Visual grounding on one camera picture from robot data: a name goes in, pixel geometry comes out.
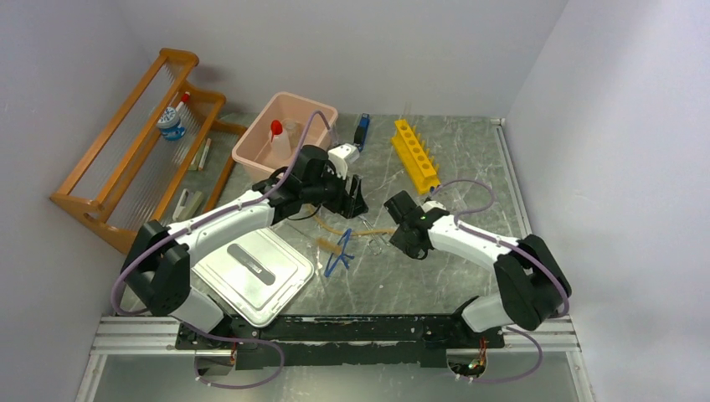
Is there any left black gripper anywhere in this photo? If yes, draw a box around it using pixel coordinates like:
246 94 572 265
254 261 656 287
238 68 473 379
302 162 368 219

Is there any test tube brush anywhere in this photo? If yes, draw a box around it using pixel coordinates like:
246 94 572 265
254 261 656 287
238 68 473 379
315 237 342 254

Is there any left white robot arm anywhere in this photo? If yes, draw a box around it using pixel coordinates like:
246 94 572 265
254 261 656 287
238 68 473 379
111 144 368 348

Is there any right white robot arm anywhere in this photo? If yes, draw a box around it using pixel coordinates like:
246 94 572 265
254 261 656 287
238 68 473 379
383 191 572 347

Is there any blue stapler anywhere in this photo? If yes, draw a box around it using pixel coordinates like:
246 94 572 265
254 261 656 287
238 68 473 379
352 113 370 152

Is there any yellow test tube rack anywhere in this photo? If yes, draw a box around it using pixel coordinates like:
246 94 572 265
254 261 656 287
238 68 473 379
391 119 441 195

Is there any red cap wash bottle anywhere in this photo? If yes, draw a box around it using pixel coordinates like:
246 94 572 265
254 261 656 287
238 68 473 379
270 120 292 161

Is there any pink plastic bin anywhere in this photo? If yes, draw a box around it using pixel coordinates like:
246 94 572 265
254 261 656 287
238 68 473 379
231 91 339 184

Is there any white bin lid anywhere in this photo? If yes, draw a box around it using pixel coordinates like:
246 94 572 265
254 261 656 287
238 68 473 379
193 229 315 328

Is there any white marker pen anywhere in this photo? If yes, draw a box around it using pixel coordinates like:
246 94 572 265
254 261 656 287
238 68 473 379
198 138 212 171

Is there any wooden drying rack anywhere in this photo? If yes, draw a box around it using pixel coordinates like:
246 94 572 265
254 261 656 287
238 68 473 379
49 48 247 254

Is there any red capped marker pen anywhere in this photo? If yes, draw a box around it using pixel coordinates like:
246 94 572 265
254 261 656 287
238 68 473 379
175 91 191 111

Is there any blue white round container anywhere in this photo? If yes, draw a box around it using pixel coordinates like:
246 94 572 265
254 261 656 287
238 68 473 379
156 107 186 141

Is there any black mounting rail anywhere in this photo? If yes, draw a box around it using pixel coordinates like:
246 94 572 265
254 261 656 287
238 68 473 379
175 313 504 370

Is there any aluminium frame rail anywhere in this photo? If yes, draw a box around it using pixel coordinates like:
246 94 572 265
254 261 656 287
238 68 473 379
77 317 596 401

